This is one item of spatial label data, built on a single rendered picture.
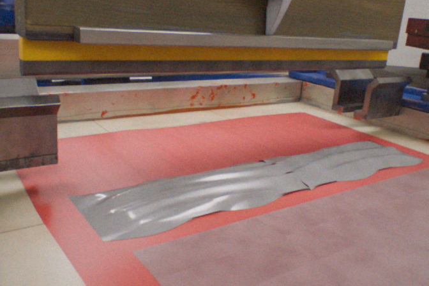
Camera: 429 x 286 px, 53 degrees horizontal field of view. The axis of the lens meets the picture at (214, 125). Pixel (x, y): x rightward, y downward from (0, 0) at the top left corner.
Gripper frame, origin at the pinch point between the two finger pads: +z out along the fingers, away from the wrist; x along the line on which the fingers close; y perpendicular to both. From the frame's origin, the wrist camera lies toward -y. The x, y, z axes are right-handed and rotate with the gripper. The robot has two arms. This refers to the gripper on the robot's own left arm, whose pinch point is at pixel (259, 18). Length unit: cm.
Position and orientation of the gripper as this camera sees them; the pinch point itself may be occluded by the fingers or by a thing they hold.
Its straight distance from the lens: 40.6
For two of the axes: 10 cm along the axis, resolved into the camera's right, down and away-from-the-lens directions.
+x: 5.8, 2.6, -7.7
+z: -0.8, 9.6, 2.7
